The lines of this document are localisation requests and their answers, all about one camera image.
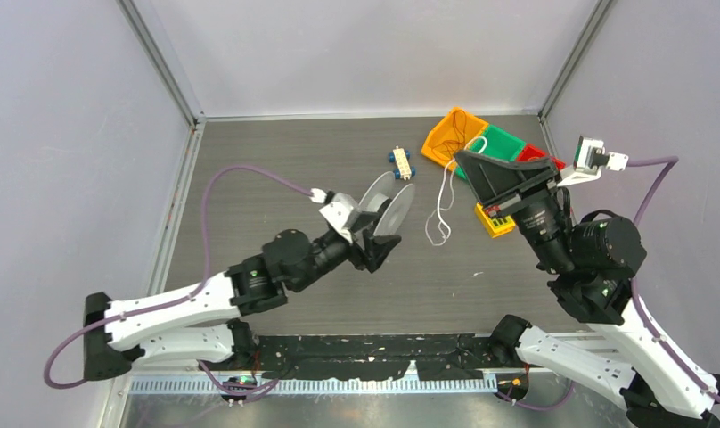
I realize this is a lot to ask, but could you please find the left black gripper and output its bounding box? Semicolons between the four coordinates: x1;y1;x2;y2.
292;212;401;292

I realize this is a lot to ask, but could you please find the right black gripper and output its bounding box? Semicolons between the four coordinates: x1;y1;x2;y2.
447;150;571;271

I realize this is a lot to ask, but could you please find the clear plastic cable spool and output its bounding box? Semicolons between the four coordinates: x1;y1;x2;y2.
359;171;415;236

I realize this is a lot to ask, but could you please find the white cable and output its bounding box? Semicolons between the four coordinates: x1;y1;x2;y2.
424;136;490;247

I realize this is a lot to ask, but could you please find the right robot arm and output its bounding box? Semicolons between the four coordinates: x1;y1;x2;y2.
454;141;720;427

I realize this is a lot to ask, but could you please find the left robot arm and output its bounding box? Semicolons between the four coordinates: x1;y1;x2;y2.
83;229;401;382

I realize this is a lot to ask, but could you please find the green plastic bin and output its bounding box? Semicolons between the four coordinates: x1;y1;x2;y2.
451;125;526;161

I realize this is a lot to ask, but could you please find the red plastic bin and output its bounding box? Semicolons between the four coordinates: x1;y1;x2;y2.
516;144;566;170

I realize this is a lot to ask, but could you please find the yellow grid block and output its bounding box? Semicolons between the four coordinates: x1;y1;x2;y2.
474;203;517;238

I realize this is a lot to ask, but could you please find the orange plastic bin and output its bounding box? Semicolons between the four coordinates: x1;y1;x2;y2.
420;107;490;171

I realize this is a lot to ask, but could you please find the beige blue connector block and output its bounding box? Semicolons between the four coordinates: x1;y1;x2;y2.
388;146;416;180

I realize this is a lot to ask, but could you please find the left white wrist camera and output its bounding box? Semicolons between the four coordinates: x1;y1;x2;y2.
309;188;359;243

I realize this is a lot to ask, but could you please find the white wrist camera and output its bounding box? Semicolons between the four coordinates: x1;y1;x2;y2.
309;188;359;243
558;136;629;187

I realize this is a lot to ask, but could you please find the orange cable in orange bin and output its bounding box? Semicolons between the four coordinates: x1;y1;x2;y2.
433;110;470;161

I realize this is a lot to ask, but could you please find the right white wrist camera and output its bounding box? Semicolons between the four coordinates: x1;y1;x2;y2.
558;136;629;187

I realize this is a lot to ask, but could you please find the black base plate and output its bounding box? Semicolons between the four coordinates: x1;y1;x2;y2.
217;333;550;383

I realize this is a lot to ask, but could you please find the slotted cable duct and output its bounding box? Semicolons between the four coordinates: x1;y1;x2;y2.
128;374;497;395

